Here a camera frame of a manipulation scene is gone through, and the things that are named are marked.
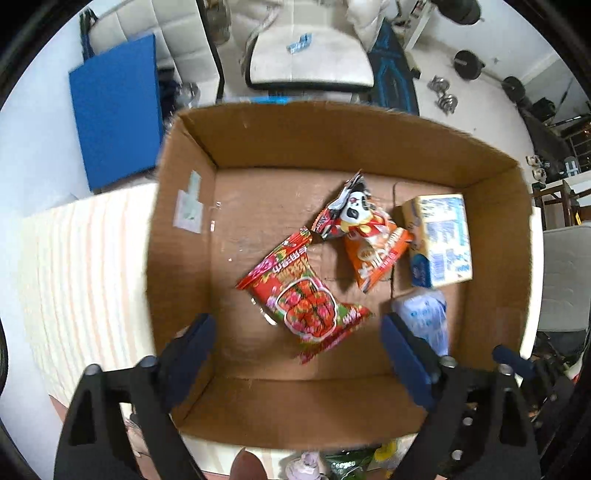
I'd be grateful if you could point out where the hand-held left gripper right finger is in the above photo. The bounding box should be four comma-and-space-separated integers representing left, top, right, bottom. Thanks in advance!
381, 311, 542, 480

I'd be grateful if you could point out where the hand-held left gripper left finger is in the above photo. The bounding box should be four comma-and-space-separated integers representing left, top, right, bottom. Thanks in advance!
54, 313, 218, 480

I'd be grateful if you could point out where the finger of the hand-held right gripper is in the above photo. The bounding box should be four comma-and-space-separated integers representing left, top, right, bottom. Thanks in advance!
492, 344, 575, 444

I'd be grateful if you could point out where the red snack packet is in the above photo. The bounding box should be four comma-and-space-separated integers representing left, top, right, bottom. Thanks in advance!
235, 227, 374, 365

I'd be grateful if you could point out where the brown cardboard box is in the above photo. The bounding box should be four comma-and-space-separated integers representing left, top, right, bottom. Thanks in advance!
147, 99, 542, 452

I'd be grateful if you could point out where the person's left hand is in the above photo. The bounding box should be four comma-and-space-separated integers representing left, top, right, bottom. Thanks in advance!
230, 449, 267, 480

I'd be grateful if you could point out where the clear blue-white plastic packet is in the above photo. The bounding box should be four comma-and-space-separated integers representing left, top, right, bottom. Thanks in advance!
392, 290, 450, 357

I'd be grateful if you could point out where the yellow packet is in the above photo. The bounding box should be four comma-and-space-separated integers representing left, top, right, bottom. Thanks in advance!
373, 439, 400, 468

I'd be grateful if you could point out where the orange snack packet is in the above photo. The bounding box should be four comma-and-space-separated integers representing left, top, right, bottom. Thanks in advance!
344, 212, 415, 294

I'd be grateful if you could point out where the green snack packet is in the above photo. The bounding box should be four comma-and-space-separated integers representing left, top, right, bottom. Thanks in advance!
322, 449, 372, 480

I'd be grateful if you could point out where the yellow and blue carton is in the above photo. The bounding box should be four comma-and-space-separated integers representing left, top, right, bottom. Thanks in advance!
401, 194, 474, 289

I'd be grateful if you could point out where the striped blanket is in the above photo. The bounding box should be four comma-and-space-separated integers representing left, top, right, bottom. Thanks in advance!
17, 182, 162, 407

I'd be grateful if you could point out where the purple plush toy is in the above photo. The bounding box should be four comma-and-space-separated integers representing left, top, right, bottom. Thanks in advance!
285, 451, 324, 480

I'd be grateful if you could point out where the panda print snack packet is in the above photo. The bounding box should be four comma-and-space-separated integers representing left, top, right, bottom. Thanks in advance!
311, 171, 399, 241

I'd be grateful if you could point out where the black and blue mat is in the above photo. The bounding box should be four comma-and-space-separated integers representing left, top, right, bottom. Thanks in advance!
372, 21, 420, 116

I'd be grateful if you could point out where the black barbell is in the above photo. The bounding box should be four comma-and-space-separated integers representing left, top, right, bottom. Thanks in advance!
451, 50, 529, 106

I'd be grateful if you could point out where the white chair seat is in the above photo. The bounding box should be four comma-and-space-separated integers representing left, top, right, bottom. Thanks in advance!
244, 16, 376, 92

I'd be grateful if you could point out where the white tufted sofa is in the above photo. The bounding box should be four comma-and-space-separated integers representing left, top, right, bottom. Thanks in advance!
90, 0, 222, 100

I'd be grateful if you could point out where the blue wrapper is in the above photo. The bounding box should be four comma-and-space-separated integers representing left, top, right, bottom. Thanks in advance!
285, 34, 315, 55

